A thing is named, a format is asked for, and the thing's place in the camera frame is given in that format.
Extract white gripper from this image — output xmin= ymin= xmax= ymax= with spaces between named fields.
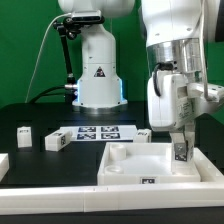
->
xmin=147 ymin=72 xmax=195 ymax=155

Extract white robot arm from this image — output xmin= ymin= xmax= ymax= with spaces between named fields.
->
xmin=58 ymin=0 xmax=224 ymax=159

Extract white U-shaped obstacle fence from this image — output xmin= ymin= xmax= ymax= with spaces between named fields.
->
xmin=0 ymin=150 xmax=224 ymax=215

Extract AprilTag marker sheet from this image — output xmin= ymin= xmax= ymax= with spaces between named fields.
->
xmin=60 ymin=125 xmax=137 ymax=141

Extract black base cables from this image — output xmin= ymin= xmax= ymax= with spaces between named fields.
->
xmin=28 ymin=85 xmax=73 ymax=104

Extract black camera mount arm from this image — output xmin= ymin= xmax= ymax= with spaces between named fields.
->
xmin=53 ymin=17 xmax=81 ymax=103

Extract grey mounted camera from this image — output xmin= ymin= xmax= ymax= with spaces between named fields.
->
xmin=71 ymin=10 xmax=104 ymax=24

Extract white camera cable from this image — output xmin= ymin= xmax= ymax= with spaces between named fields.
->
xmin=24 ymin=13 xmax=73 ymax=104

